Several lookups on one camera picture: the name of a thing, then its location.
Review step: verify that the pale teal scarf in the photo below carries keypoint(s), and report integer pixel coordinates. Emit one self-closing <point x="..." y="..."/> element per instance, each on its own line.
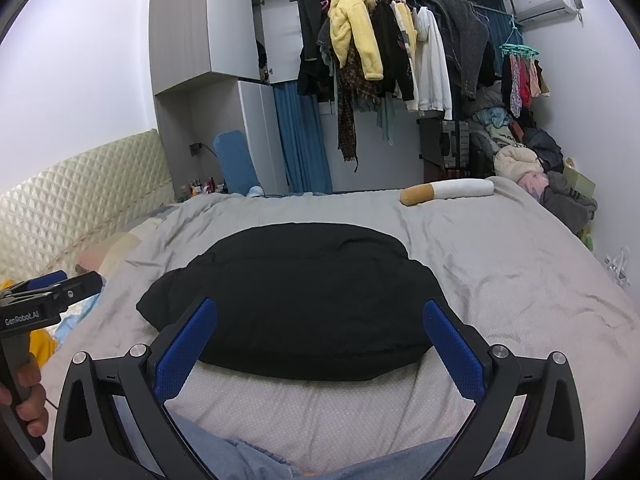
<point x="386" y="120"/>

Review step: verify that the pink pillow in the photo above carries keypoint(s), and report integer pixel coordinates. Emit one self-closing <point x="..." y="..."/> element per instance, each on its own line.
<point x="107" y="255"/>

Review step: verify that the person's left hand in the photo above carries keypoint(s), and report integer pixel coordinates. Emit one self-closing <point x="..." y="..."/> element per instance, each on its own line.
<point x="35" y="400"/>

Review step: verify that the black wall socket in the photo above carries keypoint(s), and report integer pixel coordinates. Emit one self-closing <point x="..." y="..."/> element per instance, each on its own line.
<point x="196" y="149"/>

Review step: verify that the row of cosmetic bottles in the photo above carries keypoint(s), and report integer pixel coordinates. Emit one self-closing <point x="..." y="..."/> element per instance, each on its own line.
<point x="202" y="186"/>

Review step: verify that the cigarette-shaped pillow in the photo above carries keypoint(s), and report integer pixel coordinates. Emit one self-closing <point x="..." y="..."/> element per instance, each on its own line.
<point x="450" y="191"/>

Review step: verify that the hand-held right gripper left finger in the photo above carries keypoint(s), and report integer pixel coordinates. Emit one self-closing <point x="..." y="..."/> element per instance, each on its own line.
<point x="185" y="355"/>

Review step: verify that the green clip hanger with laundry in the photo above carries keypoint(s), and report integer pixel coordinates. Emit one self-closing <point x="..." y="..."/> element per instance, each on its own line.
<point x="522" y="80"/>

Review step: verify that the white and yellow garment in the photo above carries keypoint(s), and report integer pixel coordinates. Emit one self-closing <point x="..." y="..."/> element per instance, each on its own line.
<point x="406" y="30"/>

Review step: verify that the grey wall cabinet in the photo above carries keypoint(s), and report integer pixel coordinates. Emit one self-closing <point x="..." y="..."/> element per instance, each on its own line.
<point x="200" y="25"/>

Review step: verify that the blue curtain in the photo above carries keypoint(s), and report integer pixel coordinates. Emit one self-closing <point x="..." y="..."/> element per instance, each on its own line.
<point x="302" y="145"/>

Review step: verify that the black hanging coat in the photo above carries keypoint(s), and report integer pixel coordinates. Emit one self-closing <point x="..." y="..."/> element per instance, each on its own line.
<point x="312" y="60"/>

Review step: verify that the yellow fleece jacket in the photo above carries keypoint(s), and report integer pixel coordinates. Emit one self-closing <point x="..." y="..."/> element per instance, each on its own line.
<point x="355" y="25"/>

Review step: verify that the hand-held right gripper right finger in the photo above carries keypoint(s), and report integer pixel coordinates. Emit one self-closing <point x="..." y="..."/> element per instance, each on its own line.
<point x="452" y="355"/>

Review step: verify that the olive green box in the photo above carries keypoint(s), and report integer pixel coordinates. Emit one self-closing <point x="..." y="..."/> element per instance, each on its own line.
<point x="580" y="177"/>

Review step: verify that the small white round object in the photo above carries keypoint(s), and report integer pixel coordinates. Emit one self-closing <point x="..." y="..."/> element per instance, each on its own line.
<point x="256" y="191"/>

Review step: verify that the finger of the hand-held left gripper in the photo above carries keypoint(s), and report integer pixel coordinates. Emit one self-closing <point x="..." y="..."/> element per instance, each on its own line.
<point x="80" y="287"/>
<point x="47" y="279"/>

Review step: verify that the black suitcase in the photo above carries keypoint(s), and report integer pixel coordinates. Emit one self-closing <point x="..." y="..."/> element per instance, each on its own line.
<point x="442" y="142"/>

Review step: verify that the pile of clothes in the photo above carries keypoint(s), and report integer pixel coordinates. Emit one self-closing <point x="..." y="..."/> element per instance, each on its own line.
<point x="520" y="165"/>

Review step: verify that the cream quilted headboard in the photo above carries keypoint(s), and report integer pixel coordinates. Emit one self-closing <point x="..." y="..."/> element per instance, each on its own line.
<point x="85" y="190"/>

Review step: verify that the black puffer jacket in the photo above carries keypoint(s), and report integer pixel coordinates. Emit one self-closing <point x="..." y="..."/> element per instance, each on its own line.
<point x="300" y="300"/>

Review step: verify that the blue chair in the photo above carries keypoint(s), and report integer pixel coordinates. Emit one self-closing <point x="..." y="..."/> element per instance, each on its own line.
<point x="235" y="165"/>

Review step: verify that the white plastic hangers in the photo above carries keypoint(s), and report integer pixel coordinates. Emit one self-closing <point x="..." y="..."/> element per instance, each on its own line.
<point x="619" y="265"/>

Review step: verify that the black hanging jacket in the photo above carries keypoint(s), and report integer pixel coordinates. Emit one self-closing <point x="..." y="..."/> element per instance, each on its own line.
<point x="392" y="55"/>

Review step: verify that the light blue cloth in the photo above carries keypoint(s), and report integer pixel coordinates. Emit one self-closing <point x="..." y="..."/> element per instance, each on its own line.
<point x="75" y="320"/>

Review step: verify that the dark grey sweater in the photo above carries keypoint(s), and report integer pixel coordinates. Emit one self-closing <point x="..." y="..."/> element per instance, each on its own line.
<point x="462" y="40"/>

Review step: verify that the white hoodie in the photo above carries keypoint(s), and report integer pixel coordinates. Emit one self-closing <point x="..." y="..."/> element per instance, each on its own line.
<point x="432" y="70"/>

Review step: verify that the leopard print scarf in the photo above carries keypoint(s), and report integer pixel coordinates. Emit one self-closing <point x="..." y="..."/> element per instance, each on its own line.
<point x="347" y="110"/>

